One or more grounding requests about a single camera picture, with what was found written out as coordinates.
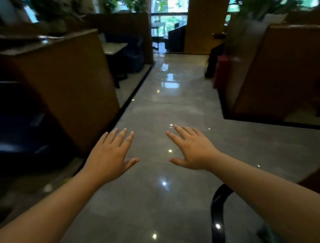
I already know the person's right hand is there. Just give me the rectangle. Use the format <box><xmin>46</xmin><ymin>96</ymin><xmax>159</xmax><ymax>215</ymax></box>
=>
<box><xmin>166</xmin><ymin>125</ymin><xmax>222</xmax><ymax>173</ymax></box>

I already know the brown wooden booth partition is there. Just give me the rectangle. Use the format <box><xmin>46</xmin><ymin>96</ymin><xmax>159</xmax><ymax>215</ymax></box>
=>
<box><xmin>232</xmin><ymin>24</ymin><xmax>320</xmax><ymax>121</ymax></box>
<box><xmin>0</xmin><ymin>28</ymin><xmax>121</xmax><ymax>157</ymax></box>

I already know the dark blue booth sofa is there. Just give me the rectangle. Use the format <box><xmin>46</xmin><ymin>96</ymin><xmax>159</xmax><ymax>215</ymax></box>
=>
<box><xmin>0</xmin><ymin>80</ymin><xmax>75</xmax><ymax>173</ymax></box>

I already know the brown wooden pillar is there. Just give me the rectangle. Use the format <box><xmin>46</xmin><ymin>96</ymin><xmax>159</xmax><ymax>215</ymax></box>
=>
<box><xmin>184</xmin><ymin>0</ymin><xmax>229</xmax><ymax>55</ymax></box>

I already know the small dark table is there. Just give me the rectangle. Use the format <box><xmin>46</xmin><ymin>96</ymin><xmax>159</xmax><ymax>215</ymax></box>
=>
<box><xmin>151</xmin><ymin>22</ymin><xmax>166</xmax><ymax>49</ymax></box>

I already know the dark blue booth seat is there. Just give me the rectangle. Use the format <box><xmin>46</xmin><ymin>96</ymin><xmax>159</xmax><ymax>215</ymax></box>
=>
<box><xmin>105</xmin><ymin>34</ymin><xmax>146</xmax><ymax>73</ymax></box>

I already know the person's right forearm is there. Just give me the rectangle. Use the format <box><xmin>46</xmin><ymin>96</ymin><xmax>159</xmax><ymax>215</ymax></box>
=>
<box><xmin>208</xmin><ymin>152</ymin><xmax>320</xmax><ymax>243</ymax></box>

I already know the glass window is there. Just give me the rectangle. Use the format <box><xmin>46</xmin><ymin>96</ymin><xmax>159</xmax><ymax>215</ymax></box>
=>
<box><xmin>151</xmin><ymin>0</ymin><xmax>189</xmax><ymax>53</ymax></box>

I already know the person's left hand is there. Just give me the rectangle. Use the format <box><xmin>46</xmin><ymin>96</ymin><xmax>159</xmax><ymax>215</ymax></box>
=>
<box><xmin>82</xmin><ymin>128</ymin><xmax>140</xmax><ymax>187</ymax></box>

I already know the white top dining table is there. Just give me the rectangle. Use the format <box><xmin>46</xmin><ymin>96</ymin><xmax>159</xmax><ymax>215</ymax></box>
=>
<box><xmin>100</xmin><ymin>42</ymin><xmax>129</xmax><ymax>89</ymax></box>

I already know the person's left forearm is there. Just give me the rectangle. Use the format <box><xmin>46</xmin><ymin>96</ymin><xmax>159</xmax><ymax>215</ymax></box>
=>
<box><xmin>0</xmin><ymin>171</ymin><xmax>106</xmax><ymax>243</ymax></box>

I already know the dark wooden slatted partition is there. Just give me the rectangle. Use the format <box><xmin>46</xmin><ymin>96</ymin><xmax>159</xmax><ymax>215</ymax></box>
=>
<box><xmin>82</xmin><ymin>12</ymin><xmax>154</xmax><ymax>65</ymax></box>

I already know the black curved chair back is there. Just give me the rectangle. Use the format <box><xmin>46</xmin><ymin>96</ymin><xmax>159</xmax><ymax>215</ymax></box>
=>
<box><xmin>210</xmin><ymin>184</ymin><xmax>234</xmax><ymax>243</ymax></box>

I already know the green potted plant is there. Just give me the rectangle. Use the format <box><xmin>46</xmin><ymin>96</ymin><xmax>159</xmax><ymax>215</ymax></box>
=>
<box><xmin>234</xmin><ymin>0</ymin><xmax>306</xmax><ymax>21</ymax></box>
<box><xmin>29</xmin><ymin>0</ymin><xmax>83</xmax><ymax>23</ymax></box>

